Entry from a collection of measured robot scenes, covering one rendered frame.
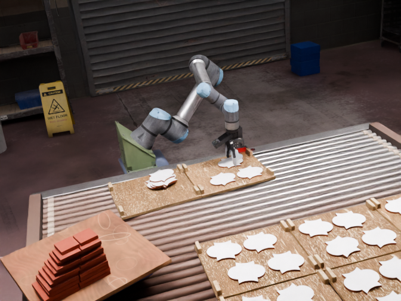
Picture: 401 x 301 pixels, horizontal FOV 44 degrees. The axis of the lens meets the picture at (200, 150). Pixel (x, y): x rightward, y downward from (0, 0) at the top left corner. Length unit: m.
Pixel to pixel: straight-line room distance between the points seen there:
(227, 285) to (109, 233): 0.55
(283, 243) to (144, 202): 0.76
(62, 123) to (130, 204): 3.59
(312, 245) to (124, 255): 0.77
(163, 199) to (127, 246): 0.54
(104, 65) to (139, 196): 4.71
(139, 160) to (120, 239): 0.93
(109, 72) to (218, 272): 5.42
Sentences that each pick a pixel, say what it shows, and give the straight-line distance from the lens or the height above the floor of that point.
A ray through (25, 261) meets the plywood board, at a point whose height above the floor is 1.04.
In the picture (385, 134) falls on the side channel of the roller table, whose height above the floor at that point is 0.95.
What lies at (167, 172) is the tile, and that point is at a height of 0.98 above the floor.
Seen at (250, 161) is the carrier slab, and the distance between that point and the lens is 2.81.
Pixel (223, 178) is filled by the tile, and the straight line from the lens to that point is 2.63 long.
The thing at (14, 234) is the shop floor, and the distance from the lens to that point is 4.39.
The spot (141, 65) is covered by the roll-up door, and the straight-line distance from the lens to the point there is 7.27.
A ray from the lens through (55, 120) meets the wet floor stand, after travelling 6.04.
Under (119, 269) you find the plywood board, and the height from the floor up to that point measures 1.04.
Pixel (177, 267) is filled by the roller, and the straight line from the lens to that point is 2.11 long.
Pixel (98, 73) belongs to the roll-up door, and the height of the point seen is 0.31.
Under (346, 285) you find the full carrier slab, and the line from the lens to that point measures 1.96.
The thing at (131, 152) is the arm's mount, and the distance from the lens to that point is 2.92.
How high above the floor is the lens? 2.22
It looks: 26 degrees down
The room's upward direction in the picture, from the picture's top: 6 degrees counter-clockwise
